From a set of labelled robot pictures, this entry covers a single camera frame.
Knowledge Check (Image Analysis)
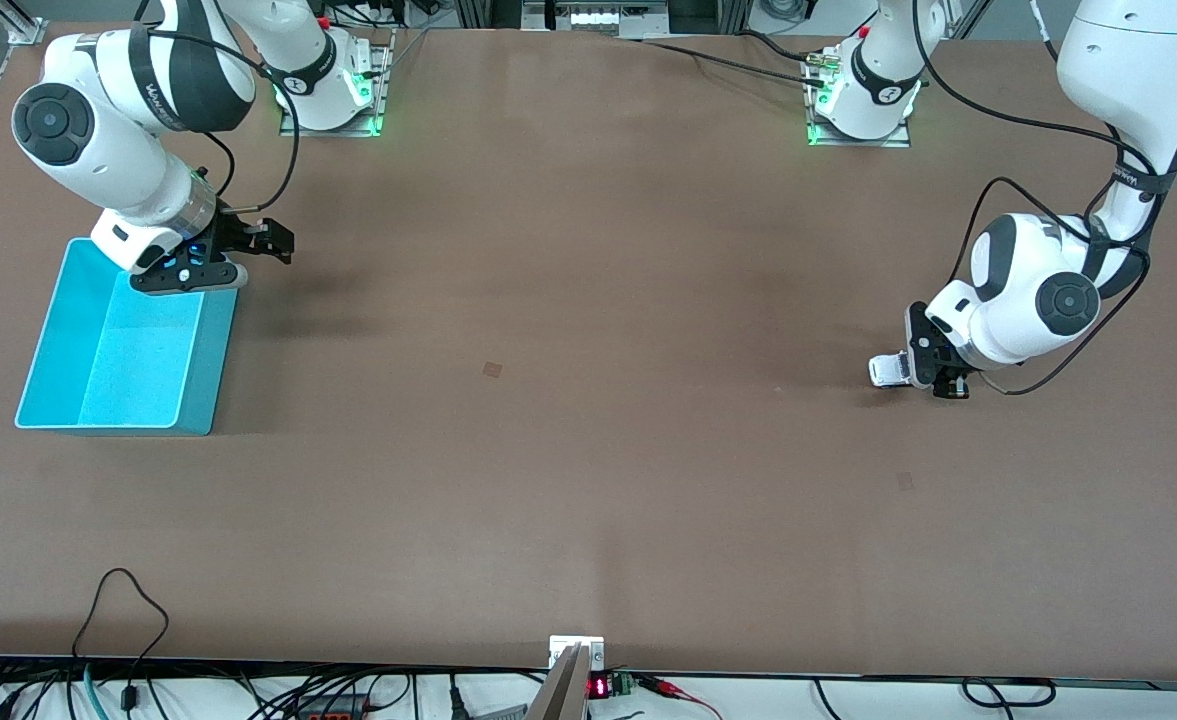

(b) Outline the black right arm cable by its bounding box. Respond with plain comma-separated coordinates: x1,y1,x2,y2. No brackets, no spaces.
133,0,302,217

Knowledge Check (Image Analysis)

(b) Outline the black looping cable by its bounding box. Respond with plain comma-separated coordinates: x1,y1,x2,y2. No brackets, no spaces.
70,568,171,711

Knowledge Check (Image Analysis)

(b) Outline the black coiled edge cable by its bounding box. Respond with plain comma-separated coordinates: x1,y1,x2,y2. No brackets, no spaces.
813,677,1058,720

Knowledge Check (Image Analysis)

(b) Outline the black table cable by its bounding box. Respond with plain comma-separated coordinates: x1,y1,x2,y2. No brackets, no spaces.
738,30,829,63
628,38,829,87

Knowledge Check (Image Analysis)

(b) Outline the white power strip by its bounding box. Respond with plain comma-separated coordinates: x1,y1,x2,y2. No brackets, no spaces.
522,0,671,39

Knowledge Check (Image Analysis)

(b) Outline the white jeep toy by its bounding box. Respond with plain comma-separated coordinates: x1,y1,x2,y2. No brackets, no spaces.
868,353,915,390

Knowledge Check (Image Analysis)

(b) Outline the white mounting bracket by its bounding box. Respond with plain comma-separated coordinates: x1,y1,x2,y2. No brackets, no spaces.
549,635,606,670

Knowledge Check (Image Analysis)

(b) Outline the red clip lead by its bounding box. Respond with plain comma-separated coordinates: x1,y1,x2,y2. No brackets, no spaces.
638,675,725,720

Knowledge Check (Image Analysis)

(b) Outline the turquoise plastic bin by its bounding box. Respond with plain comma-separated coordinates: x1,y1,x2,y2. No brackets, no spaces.
15,237,240,437

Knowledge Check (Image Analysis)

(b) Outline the grey aluminium mount bar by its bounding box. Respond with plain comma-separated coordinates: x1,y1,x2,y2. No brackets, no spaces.
525,643,592,720

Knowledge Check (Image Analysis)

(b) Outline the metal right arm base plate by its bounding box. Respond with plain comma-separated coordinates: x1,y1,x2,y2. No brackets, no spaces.
278,28,395,139

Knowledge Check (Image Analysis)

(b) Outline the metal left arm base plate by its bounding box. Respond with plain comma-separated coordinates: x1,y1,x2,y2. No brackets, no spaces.
805,50,913,149

